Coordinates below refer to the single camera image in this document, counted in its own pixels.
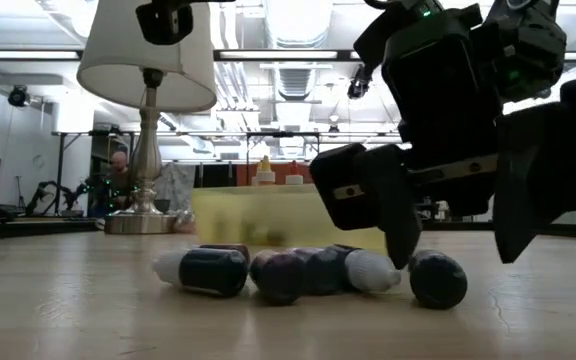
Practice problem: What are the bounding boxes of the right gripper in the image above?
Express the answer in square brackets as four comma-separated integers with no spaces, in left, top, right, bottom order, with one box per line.
[355,0,576,265]

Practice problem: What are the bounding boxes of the small white food coloring bottle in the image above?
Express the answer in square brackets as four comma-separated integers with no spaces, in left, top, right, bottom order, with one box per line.
[342,247,403,294]

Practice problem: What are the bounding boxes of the large red food coloring bottle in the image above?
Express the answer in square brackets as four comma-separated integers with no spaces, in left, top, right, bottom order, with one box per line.
[285,159,305,186]

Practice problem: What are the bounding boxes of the small dark green coloring bottle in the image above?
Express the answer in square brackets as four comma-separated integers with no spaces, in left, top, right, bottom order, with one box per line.
[408,249,469,311]

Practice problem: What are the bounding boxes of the large yellow food coloring bottle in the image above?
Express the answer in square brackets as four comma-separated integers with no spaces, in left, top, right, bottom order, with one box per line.
[257,154,277,187]

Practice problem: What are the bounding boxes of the small black food coloring bottle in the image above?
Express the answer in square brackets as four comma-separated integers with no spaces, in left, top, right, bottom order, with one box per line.
[249,248,307,307]

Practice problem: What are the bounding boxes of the small blue food coloring bottle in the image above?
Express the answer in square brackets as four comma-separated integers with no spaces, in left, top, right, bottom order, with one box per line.
[151,248,249,299]

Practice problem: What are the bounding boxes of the black ceiling spotlight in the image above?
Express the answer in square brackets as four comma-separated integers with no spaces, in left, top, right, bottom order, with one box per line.
[7,84,32,109]
[346,64,372,101]

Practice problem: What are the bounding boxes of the bottles standing in bin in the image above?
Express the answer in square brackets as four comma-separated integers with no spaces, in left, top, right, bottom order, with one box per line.
[235,162,314,187]

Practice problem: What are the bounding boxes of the leaf-patterned cloth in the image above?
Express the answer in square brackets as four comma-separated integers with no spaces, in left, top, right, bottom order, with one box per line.
[155,161,198,214]

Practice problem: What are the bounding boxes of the white-shaded silver table lamp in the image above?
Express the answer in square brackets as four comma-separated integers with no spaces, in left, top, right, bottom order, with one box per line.
[76,0,218,235]

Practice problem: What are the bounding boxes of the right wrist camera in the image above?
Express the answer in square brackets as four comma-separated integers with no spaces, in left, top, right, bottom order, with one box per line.
[382,19,504,169]

